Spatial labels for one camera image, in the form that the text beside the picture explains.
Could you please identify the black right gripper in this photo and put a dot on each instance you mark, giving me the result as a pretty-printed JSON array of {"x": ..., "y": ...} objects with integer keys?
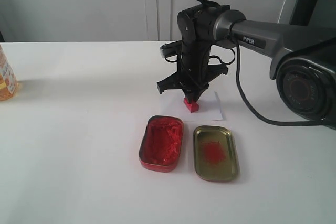
[{"x": 196, "y": 68}]

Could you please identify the red stamp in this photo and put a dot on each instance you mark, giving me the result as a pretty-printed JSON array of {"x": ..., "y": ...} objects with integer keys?
[{"x": 192, "y": 106}]

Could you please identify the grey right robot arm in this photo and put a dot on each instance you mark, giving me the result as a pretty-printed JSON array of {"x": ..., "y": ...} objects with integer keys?
[{"x": 302, "y": 60}]

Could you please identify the red ink paste tin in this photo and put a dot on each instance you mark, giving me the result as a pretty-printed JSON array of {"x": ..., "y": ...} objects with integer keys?
[{"x": 161, "y": 144}]

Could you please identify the white paper sheet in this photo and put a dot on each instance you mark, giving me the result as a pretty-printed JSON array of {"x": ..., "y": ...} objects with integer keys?
[{"x": 171, "y": 103}]

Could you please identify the gold tin lid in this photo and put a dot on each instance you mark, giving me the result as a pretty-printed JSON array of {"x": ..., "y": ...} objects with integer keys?
[{"x": 215, "y": 156}]

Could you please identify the white cabinet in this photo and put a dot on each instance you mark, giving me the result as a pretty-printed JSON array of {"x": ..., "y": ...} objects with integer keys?
[{"x": 115, "y": 20}]

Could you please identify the orange translucent bottle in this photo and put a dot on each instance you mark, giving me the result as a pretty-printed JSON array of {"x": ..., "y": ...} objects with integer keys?
[{"x": 9, "y": 82}]

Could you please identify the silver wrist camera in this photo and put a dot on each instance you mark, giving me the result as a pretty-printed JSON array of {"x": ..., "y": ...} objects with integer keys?
[{"x": 171, "y": 49}]

